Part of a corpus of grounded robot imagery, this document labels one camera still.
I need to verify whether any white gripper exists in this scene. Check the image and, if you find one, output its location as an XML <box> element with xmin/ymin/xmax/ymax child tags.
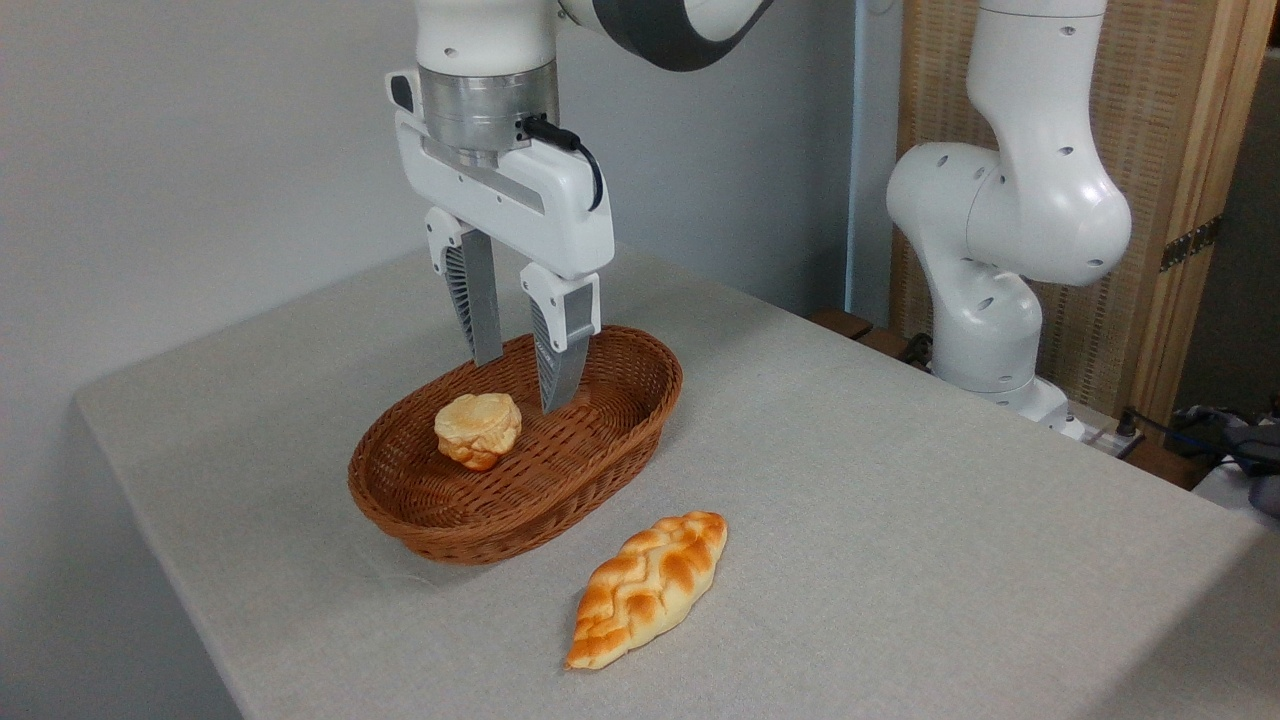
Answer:
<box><xmin>387</xmin><ymin>68</ymin><xmax>616</xmax><ymax>414</ymax></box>

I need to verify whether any long braided bread loaf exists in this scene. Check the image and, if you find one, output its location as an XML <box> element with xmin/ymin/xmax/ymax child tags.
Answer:
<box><xmin>563</xmin><ymin>510</ymin><xmax>729</xmax><ymax>672</ymax></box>

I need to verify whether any round golden bread roll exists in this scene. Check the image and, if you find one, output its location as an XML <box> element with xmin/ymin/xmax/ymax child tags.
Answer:
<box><xmin>433</xmin><ymin>392</ymin><xmax>524</xmax><ymax>473</ymax></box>

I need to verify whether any brown wicker basket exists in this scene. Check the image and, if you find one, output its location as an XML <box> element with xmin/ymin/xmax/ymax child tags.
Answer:
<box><xmin>347</xmin><ymin>324</ymin><xmax>685</xmax><ymax>568</ymax></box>

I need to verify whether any grey linen tablecloth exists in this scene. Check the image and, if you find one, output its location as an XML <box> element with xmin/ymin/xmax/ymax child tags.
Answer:
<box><xmin>72</xmin><ymin>240</ymin><xmax>1280</xmax><ymax>720</ymax></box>

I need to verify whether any white power strip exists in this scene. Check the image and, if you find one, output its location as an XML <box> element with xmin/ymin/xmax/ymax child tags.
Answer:
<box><xmin>1060</xmin><ymin>418</ymin><xmax>1147</xmax><ymax>462</ymax></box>

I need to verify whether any wooden rattan folding screen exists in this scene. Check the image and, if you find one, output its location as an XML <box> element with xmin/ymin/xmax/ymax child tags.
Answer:
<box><xmin>888</xmin><ymin>0</ymin><xmax>1280</xmax><ymax>433</ymax></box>

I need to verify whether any dark metal screen hinge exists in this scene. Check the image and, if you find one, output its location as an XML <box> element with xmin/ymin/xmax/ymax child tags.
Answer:
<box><xmin>1159</xmin><ymin>214</ymin><xmax>1224</xmax><ymax>274</ymax></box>

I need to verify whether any dark grey bundled device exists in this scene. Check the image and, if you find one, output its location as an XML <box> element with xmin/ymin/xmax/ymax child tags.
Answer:
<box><xmin>1178</xmin><ymin>402</ymin><xmax>1280</xmax><ymax>519</ymax></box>

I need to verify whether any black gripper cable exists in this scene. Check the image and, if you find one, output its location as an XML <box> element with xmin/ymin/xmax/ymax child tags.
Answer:
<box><xmin>519</xmin><ymin>115</ymin><xmax>606</xmax><ymax>214</ymax></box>

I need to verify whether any pale blue vertical post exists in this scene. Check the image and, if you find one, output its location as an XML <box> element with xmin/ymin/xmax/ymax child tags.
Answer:
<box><xmin>844</xmin><ymin>0</ymin><xmax>907</xmax><ymax>327</ymax></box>

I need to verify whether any black power cable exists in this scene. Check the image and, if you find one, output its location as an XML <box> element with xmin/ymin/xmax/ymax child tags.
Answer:
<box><xmin>1114</xmin><ymin>404</ymin><xmax>1280</xmax><ymax>473</ymax></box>

